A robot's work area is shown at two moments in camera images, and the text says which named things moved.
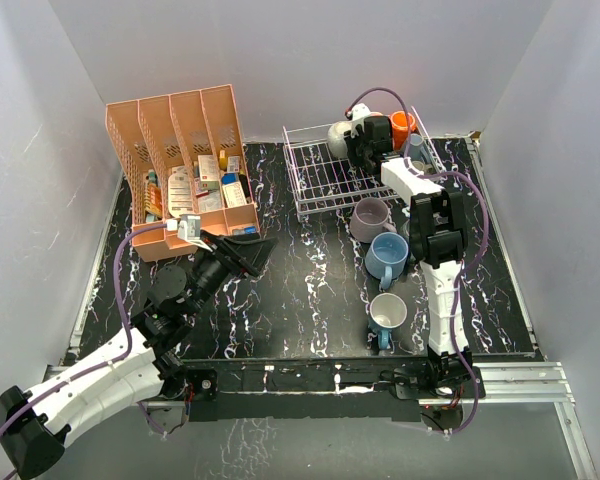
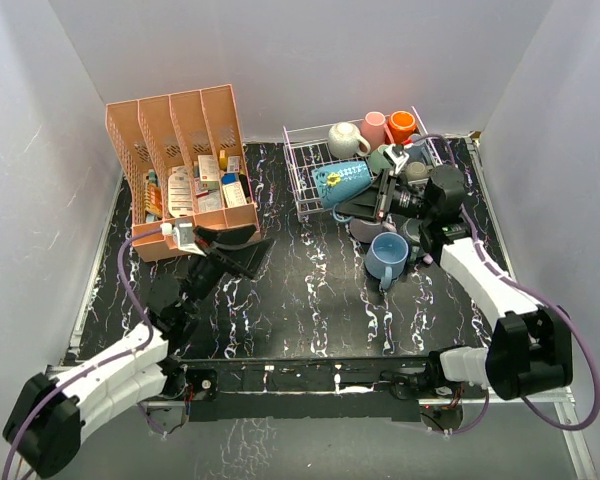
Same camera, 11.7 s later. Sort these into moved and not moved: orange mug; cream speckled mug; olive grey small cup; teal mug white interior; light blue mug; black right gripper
Moved: teal mug white interior; black right gripper
Not moved: light blue mug; cream speckled mug; orange mug; olive grey small cup
